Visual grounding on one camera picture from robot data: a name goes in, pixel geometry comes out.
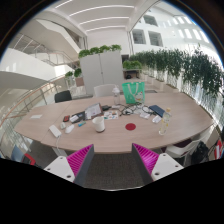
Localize white paper cup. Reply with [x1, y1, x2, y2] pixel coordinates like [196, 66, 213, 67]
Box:
[92, 117, 105, 132]

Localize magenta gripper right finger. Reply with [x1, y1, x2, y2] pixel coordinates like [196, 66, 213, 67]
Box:
[132, 143, 183, 185]

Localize red round coaster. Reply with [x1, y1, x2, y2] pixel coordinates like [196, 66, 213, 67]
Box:
[125, 123, 136, 131]

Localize dark blue notebook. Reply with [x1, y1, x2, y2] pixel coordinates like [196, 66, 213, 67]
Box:
[150, 105, 164, 117]

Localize white cabinet with plants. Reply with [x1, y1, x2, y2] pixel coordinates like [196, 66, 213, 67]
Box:
[79, 47, 124, 95]

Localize small red black device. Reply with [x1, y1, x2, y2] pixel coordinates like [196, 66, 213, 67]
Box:
[63, 115, 70, 122]

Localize black office chair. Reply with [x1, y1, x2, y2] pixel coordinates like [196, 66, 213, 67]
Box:
[54, 90, 72, 103]

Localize blue marker pen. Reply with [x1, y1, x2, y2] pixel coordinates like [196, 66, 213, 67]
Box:
[78, 121, 86, 127]

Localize clear plastic water bottle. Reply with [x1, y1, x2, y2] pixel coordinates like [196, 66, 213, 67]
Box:
[159, 108, 171, 135]

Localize green hedge planter row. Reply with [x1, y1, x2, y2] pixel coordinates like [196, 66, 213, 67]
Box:
[130, 47, 224, 97]

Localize colourful sticker card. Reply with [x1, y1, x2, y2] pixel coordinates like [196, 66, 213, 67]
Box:
[104, 110, 118, 120]

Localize white power adapter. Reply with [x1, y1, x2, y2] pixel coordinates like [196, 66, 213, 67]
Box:
[49, 125, 62, 138]

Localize black tangled cables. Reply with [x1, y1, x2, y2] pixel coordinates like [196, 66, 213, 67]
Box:
[119, 103, 155, 117]

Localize white computer mouse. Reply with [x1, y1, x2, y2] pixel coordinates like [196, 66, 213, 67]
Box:
[65, 124, 74, 134]

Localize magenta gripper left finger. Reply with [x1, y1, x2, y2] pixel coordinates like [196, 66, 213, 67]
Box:
[45, 144, 94, 186]

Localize white office chair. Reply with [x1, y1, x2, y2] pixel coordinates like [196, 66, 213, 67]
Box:
[94, 84, 115, 97]

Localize white chair at right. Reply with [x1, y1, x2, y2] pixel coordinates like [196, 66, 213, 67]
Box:
[166, 128, 210, 158]

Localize white paper sheet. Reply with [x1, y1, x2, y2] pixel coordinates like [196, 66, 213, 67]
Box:
[30, 115, 42, 119]

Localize clear bottle white cap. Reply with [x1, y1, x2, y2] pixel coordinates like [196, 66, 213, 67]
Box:
[112, 86, 120, 105]

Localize green tote bag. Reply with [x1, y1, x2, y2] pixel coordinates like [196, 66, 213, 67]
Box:
[122, 82, 145, 104]

